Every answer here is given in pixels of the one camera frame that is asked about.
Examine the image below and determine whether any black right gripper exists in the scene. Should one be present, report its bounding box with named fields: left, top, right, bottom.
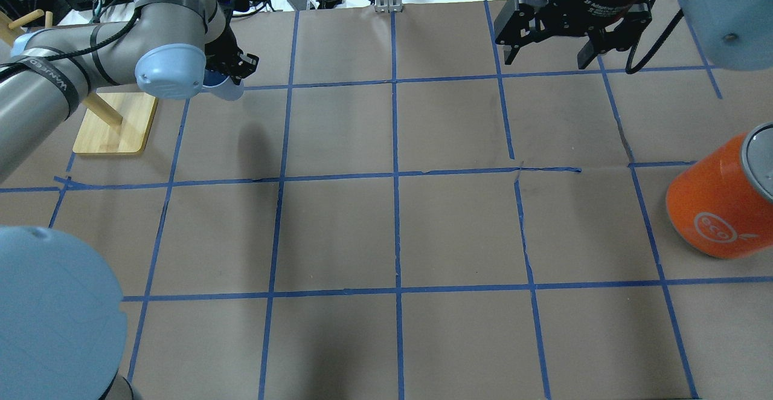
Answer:
left=494, top=0, right=652, bottom=70

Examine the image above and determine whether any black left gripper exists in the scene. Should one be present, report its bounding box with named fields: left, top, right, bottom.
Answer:
left=205, top=24, right=260, bottom=83

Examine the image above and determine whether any light blue plastic cup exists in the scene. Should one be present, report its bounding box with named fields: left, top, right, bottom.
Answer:
left=202, top=69, right=244, bottom=101

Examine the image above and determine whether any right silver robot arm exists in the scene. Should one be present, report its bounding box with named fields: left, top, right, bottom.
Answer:
left=2, top=2, right=688, bottom=399

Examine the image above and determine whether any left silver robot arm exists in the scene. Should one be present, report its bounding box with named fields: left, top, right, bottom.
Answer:
left=1, top=0, right=259, bottom=179

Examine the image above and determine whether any wooden cup rack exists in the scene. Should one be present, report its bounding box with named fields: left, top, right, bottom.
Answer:
left=0, top=8, right=159, bottom=156

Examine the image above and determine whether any orange can with grey lid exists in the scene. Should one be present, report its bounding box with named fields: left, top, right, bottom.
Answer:
left=666, top=122, right=772, bottom=259

